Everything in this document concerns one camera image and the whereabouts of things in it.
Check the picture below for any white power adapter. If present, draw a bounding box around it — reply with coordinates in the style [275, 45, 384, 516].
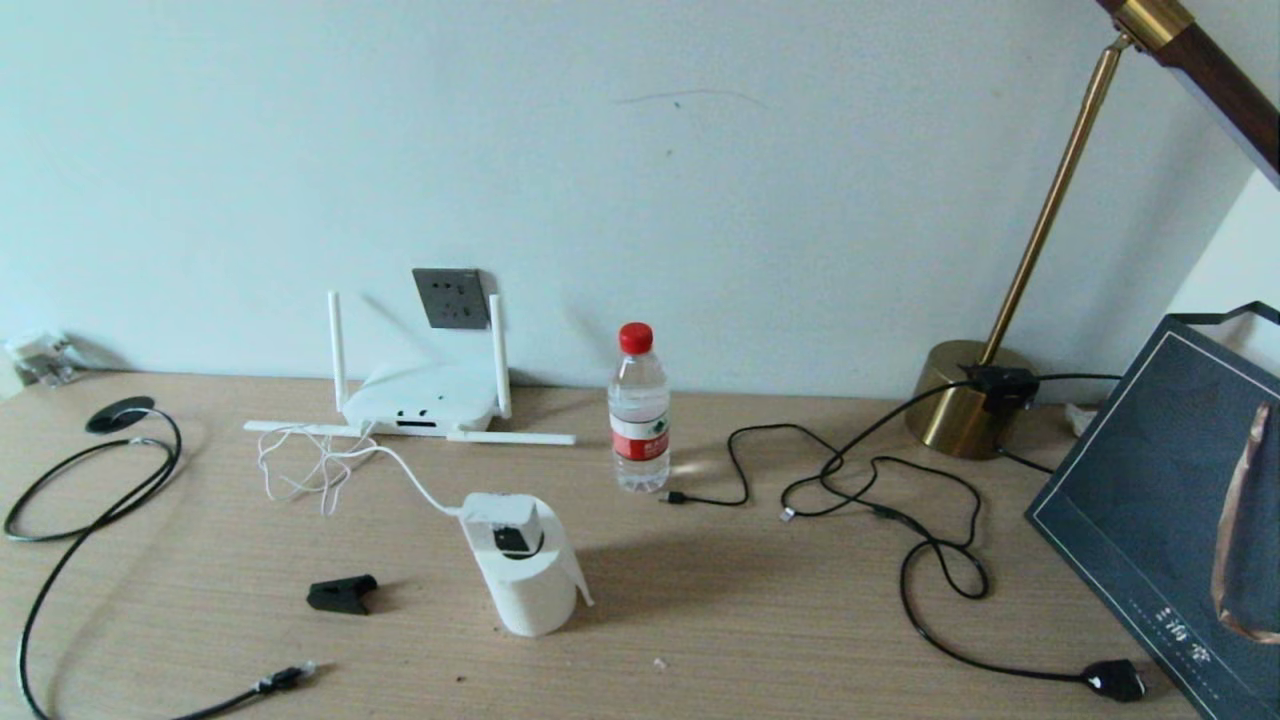
[458, 493, 543, 559]

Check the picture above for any thin white adapter cable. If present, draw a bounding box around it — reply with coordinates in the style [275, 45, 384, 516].
[256, 420, 466, 518]

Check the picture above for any black ethernet cable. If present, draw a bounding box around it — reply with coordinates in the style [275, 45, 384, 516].
[3, 405, 319, 720]

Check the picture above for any white router with antennas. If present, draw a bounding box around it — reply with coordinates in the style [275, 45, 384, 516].
[243, 290, 578, 448]

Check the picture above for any clear water bottle red cap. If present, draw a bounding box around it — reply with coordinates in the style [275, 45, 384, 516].
[607, 322, 672, 494]

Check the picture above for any white toilet paper roll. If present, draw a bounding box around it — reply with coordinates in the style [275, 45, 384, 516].
[462, 492, 595, 639]

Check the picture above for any brass desk lamp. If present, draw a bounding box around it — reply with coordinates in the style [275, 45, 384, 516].
[905, 0, 1280, 461]

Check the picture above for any small black plastic clip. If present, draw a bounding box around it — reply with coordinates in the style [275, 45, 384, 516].
[306, 574, 380, 615]

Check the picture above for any dark blue gift bag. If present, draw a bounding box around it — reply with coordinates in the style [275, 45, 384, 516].
[1025, 300, 1280, 720]

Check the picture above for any black round desk grommet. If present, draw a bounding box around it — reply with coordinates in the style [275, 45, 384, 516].
[85, 396, 157, 435]

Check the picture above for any clear plastic item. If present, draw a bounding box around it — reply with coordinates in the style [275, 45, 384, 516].
[3, 330, 81, 388]

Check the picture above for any black USB cable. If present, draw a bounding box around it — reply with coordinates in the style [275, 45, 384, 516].
[660, 423, 851, 521]

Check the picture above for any grey wall socket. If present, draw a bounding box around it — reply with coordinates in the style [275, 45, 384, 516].
[412, 267, 493, 331]

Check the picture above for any black lamp power cord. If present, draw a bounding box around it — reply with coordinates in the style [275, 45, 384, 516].
[780, 372, 1151, 703]

